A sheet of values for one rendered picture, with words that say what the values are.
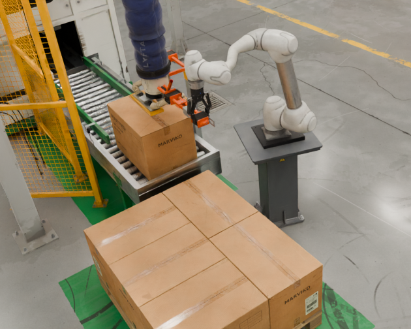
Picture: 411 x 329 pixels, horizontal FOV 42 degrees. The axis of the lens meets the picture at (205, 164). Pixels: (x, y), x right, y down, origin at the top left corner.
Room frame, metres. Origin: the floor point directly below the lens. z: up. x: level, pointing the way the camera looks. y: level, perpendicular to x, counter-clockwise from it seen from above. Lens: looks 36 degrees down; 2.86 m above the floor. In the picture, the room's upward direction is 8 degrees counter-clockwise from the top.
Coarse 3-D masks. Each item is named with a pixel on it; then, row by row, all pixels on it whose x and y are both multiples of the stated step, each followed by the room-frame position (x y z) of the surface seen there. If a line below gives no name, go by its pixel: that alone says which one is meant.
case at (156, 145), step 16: (128, 96) 3.64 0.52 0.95; (112, 112) 3.48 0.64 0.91; (128, 112) 3.39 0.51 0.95; (144, 112) 3.35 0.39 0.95; (176, 112) 3.29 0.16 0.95; (128, 128) 3.23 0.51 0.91; (144, 128) 3.14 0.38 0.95; (160, 128) 3.11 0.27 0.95; (176, 128) 3.16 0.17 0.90; (192, 128) 3.21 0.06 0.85; (128, 144) 3.31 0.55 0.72; (144, 144) 3.04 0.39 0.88; (160, 144) 3.09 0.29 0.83; (176, 144) 3.15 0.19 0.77; (192, 144) 3.21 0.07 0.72; (144, 160) 3.06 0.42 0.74; (160, 160) 3.08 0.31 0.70; (176, 160) 3.14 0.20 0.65; (192, 160) 3.20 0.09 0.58
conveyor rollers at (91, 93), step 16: (80, 80) 4.87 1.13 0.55; (96, 80) 4.84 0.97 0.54; (80, 96) 4.56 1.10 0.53; (96, 96) 4.48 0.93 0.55; (112, 96) 4.44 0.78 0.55; (96, 112) 4.17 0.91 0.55; (112, 128) 3.86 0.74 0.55; (112, 144) 3.64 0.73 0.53; (128, 160) 3.40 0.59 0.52; (144, 176) 3.17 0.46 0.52
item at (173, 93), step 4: (164, 92) 3.00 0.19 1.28; (168, 92) 3.01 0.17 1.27; (172, 92) 3.01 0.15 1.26; (176, 92) 3.00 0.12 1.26; (180, 92) 2.98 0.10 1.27; (164, 96) 2.98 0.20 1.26; (168, 96) 2.96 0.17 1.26; (172, 96) 2.94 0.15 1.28; (176, 96) 2.95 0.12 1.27; (180, 96) 2.96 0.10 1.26; (164, 100) 2.99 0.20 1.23; (168, 100) 2.95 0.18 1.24; (176, 100) 2.95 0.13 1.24; (172, 104) 2.93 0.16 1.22
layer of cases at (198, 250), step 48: (192, 192) 2.87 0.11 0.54; (96, 240) 2.52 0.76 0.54; (144, 240) 2.46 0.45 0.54; (192, 240) 2.40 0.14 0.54; (240, 240) 2.34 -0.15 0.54; (288, 240) 2.29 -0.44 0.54; (144, 288) 2.07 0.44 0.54; (192, 288) 2.02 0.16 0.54; (240, 288) 1.97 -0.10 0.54; (288, 288) 1.94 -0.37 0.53
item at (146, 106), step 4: (144, 92) 3.30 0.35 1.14; (132, 96) 3.27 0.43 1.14; (136, 96) 3.25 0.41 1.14; (140, 96) 3.22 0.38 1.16; (136, 100) 3.20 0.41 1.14; (140, 100) 3.19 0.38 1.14; (152, 100) 3.17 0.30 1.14; (140, 104) 3.14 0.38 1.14; (144, 104) 3.12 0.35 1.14; (148, 104) 3.10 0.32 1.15; (144, 108) 3.08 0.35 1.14; (148, 108) 3.06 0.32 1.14; (160, 108) 3.05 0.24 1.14; (148, 112) 3.02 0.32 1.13; (152, 112) 3.01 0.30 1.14; (156, 112) 3.01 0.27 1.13; (160, 112) 3.03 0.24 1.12
